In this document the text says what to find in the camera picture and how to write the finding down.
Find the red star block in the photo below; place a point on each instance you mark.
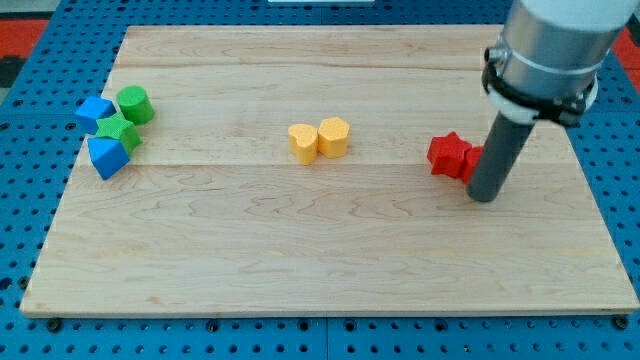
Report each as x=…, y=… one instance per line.
x=446, y=154

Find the blue triangle block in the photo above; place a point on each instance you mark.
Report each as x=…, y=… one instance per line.
x=107, y=155

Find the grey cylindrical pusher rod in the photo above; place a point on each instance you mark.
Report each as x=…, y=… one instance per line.
x=501, y=149

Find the yellow heart block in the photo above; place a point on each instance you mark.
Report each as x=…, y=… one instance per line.
x=303, y=142

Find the green star block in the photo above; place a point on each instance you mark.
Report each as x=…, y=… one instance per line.
x=117, y=127

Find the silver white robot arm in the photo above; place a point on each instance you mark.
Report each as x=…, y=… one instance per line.
x=545, y=61

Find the blue cube block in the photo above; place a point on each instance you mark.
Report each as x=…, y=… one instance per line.
x=92, y=109

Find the wooden board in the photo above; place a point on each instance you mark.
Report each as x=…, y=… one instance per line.
x=215, y=217

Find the green cylinder block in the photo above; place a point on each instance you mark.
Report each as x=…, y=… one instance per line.
x=135, y=105

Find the yellow pentagon block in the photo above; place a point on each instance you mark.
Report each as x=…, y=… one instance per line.
x=333, y=136

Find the red circle block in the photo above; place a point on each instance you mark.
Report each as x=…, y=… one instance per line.
x=470, y=161

